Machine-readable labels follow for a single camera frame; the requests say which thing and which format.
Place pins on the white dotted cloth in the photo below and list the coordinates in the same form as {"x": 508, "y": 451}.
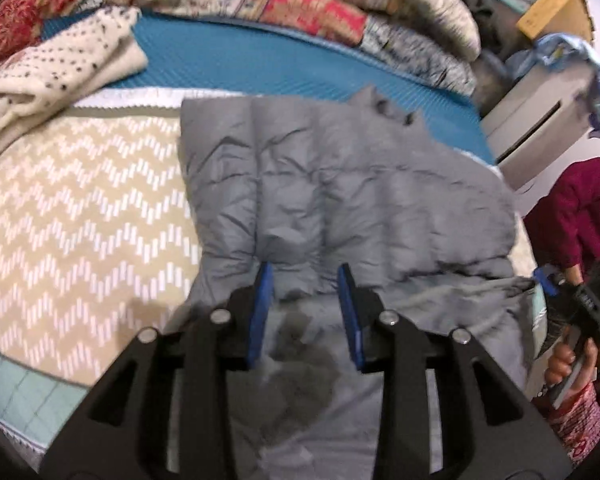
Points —
{"x": 38, "y": 82}

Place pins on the patterned bed sheet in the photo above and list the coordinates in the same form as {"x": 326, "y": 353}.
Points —
{"x": 96, "y": 236}

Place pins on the person in maroon sweater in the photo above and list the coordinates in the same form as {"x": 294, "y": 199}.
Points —
{"x": 564, "y": 231}

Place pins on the white cabinet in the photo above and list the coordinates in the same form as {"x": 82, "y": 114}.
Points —
{"x": 538, "y": 120}

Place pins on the cream patterned folded comforter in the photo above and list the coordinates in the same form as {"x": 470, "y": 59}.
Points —
{"x": 405, "y": 0}

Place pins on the grey puffer jacket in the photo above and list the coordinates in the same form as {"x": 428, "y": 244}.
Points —
{"x": 311, "y": 185}

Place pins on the person's right hand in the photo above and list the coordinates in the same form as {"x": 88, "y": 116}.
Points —
{"x": 563, "y": 360}

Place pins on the dark clothes pile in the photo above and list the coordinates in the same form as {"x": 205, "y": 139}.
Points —
{"x": 480, "y": 5}

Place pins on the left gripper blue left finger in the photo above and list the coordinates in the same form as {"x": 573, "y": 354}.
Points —
{"x": 262, "y": 297}

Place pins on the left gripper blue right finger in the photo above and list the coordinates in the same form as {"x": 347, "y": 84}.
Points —
{"x": 347, "y": 292}

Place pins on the cardboard box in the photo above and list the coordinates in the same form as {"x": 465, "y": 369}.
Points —
{"x": 548, "y": 16}

